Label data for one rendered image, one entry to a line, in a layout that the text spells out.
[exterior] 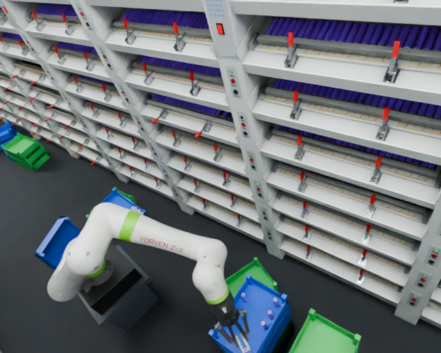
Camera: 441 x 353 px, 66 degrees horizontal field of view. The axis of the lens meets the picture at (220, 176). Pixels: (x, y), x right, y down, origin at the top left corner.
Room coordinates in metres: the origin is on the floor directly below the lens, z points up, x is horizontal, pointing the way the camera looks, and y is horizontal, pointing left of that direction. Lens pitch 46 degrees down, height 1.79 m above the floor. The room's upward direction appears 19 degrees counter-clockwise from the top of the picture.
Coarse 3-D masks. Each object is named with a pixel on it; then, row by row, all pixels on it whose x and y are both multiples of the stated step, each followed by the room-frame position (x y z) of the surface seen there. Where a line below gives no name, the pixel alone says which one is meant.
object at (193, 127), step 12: (144, 96) 1.52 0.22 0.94; (144, 108) 1.49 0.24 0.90; (168, 120) 1.33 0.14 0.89; (180, 120) 1.29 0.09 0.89; (192, 120) 1.25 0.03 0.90; (228, 120) 1.15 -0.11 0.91; (192, 132) 1.23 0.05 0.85; (204, 132) 1.16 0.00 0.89; (216, 132) 1.12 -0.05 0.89; (228, 132) 1.09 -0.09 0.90
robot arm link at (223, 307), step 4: (228, 296) 0.53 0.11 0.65; (232, 296) 0.55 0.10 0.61; (224, 300) 0.52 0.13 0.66; (228, 300) 0.52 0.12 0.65; (232, 300) 0.53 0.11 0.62; (208, 304) 0.54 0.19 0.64; (216, 304) 0.52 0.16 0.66; (220, 304) 0.51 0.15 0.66; (224, 304) 0.51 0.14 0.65; (228, 304) 0.51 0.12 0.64; (232, 304) 0.52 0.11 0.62; (212, 308) 0.52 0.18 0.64; (216, 308) 0.51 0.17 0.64; (220, 308) 0.51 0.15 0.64; (224, 308) 0.50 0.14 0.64; (228, 308) 0.50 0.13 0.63; (216, 312) 0.51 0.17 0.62; (220, 312) 0.50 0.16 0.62; (224, 312) 0.49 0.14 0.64
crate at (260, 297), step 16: (240, 288) 0.68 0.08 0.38; (256, 288) 0.68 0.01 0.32; (240, 304) 0.64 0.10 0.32; (256, 304) 0.61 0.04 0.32; (272, 304) 0.59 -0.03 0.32; (240, 320) 0.57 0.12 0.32; (256, 320) 0.55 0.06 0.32; (272, 320) 0.53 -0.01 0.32; (240, 336) 0.51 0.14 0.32; (256, 336) 0.49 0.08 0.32; (240, 352) 0.45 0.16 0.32; (256, 352) 0.41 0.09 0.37
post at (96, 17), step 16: (80, 0) 1.49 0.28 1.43; (80, 16) 1.53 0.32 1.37; (96, 16) 1.49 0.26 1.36; (96, 32) 1.49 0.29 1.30; (96, 48) 1.54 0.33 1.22; (112, 64) 1.50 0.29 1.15; (112, 80) 1.55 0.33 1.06; (128, 96) 1.50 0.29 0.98; (160, 160) 1.50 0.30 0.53; (192, 208) 1.50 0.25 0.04
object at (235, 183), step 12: (168, 156) 1.50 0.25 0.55; (180, 156) 1.48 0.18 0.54; (180, 168) 1.40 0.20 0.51; (192, 168) 1.36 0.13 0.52; (204, 168) 1.31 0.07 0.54; (216, 168) 1.26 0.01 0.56; (204, 180) 1.25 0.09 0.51; (216, 180) 1.22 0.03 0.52; (228, 180) 1.17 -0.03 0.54; (240, 180) 1.15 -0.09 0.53; (240, 192) 1.09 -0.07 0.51
